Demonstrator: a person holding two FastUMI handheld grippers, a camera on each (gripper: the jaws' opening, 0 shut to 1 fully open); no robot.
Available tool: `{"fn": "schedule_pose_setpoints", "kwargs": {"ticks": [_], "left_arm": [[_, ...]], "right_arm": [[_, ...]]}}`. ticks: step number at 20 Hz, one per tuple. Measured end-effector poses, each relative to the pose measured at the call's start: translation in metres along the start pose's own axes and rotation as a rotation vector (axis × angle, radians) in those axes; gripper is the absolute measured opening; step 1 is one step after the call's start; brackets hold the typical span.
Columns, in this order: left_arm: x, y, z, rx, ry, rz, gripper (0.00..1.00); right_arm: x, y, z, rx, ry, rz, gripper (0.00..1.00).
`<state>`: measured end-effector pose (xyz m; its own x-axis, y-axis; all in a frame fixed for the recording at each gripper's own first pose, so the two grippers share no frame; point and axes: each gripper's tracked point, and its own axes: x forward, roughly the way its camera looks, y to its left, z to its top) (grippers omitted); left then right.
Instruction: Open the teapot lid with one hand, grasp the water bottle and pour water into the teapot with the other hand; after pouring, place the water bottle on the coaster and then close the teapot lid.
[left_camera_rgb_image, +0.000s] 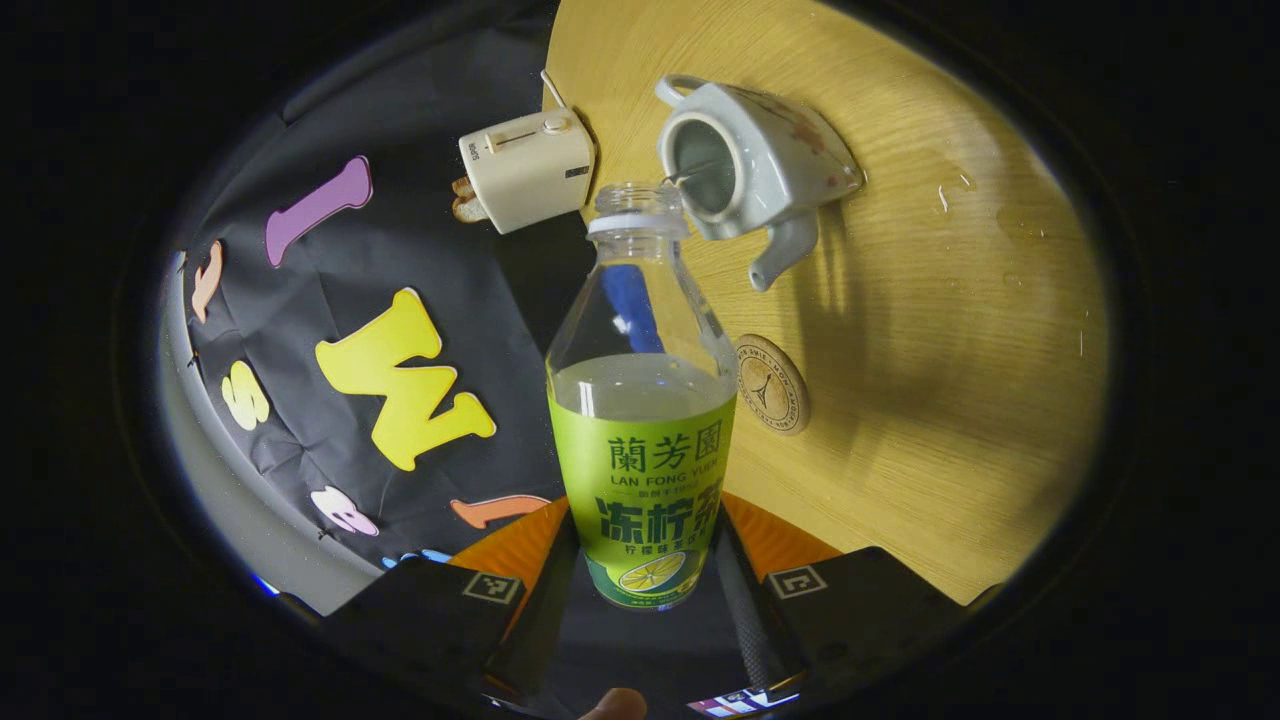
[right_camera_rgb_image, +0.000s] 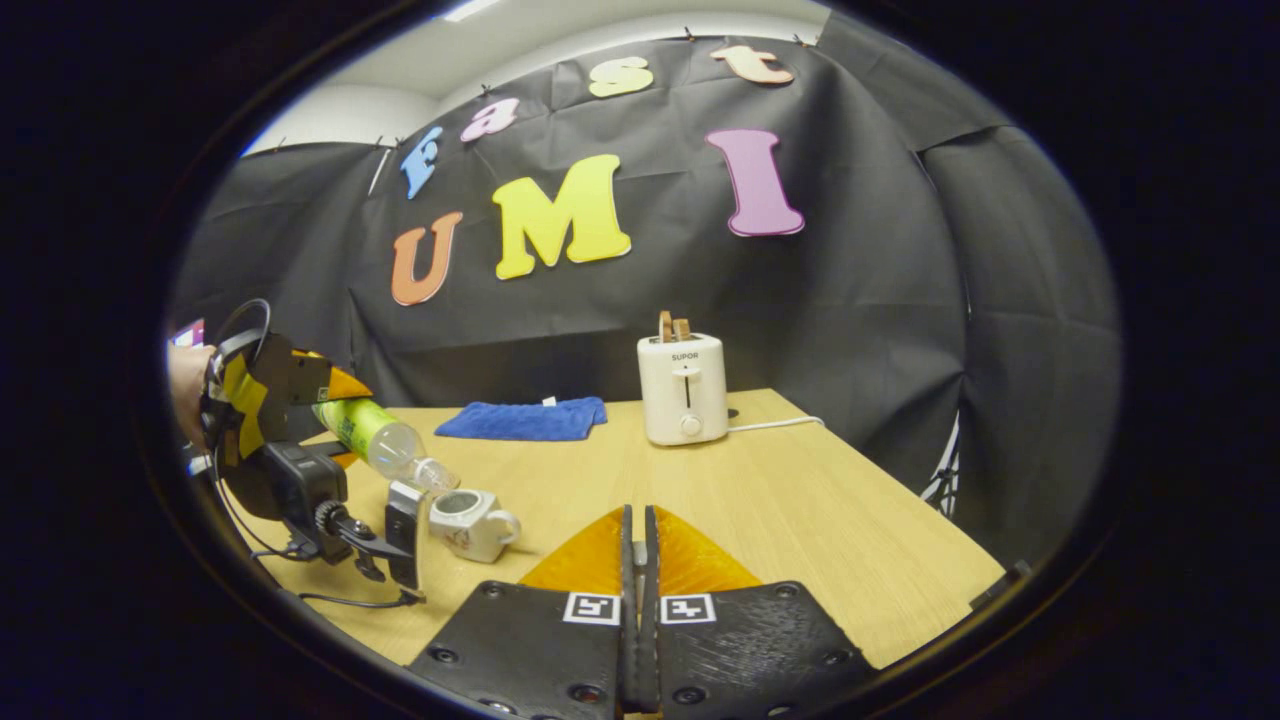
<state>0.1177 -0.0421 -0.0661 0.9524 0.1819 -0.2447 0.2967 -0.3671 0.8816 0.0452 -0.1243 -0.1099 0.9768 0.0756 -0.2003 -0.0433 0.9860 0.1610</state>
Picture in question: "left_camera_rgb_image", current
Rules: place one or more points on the toast slices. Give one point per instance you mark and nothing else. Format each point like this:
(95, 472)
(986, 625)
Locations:
(466, 200)

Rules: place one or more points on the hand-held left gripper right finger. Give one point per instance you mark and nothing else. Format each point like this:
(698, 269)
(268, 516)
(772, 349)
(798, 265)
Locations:
(745, 620)

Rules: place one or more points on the black backdrop cloth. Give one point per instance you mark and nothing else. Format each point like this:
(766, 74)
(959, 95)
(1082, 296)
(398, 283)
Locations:
(330, 300)

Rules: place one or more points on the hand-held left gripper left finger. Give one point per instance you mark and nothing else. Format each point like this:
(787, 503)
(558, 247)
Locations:
(545, 620)

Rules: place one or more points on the round wooden coaster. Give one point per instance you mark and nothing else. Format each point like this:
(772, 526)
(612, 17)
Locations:
(772, 385)

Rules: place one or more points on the white toaster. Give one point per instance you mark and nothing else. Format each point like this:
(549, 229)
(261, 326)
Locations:
(525, 170)

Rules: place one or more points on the white ceramic teacup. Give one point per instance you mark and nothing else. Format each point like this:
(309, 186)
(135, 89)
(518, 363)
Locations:
(770, 160)

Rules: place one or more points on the green label water bottle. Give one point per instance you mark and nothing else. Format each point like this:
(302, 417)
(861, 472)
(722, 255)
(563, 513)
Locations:
(640, 470)

